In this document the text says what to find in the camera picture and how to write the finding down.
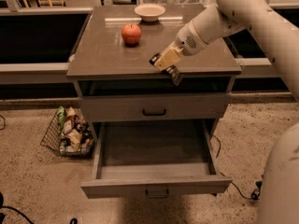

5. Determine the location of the wire basket of snacks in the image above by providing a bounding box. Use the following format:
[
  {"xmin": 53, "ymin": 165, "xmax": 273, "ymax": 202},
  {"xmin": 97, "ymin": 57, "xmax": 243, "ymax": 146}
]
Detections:
[{"xmin": 40, "ymin": 106, "xmax": 94, "ymax": 157}]

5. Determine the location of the open grey middle drawer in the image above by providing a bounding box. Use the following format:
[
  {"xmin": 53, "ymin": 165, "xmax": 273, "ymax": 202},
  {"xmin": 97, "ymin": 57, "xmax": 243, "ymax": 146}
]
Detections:
[{"xmin": 81, "ymin": 119, "xmax": 232, "ymax": 199}]

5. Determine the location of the black cable bottom left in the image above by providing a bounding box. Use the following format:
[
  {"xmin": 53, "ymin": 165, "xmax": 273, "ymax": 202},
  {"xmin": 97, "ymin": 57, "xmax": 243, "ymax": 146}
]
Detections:
[{"xmin": 0, "ymin": 190, "xmax": 78, "ymax": 224}]

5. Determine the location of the dark rxbar chocolate bar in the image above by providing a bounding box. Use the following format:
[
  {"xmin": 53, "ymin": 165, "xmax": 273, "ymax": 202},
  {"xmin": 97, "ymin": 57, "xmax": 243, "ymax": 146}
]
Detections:
[{"xmin": 149, "ymin": 53, "xmax": 182, "ymax": 86}]

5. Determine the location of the red apple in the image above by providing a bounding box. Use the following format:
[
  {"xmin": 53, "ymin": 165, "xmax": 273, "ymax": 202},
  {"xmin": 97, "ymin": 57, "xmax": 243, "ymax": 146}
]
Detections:
[{"xmin": 121, "ymin": 23, "xmax": 142, "ymax": 45}]

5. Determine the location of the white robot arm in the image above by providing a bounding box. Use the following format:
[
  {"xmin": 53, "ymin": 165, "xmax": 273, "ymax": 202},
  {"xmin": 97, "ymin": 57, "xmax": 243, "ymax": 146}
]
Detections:
[{"xmin": 150, "ymin": 0, "xmax": 299, "ymax": 224}]

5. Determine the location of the closed grey upper drawer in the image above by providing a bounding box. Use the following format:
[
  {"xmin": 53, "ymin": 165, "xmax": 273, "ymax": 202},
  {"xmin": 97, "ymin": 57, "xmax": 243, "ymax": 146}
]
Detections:
[{"xmin": 78, "ymin": 93, "xmax": 230, "ymax": 123}]

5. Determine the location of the black floor cable right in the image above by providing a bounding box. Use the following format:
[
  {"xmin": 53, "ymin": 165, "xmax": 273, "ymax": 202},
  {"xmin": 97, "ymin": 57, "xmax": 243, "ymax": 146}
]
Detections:
[{"xmin": 212, "ymin": 133, "xmax": 263, "ymax": 202}]

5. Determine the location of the grey drawer cabinet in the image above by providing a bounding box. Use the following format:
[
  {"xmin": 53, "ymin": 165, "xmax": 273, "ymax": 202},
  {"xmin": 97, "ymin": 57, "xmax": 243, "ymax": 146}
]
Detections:
[{"xmin": 66, "ymin": 4, "xmax": 243, "ymax": 200}]

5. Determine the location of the white ceramic bowl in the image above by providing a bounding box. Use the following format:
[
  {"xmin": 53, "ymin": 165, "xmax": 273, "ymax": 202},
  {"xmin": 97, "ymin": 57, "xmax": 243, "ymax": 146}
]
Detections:
[{"xmin": 134, "ymin": 4, "xmax": 165, "ymax": 22}]

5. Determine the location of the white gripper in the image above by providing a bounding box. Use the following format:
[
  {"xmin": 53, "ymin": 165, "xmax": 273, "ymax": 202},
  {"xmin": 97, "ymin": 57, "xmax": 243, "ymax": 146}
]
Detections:
[{"xmin": 154, "ymin": 21, "xmax": 207, "ymax": 71}]

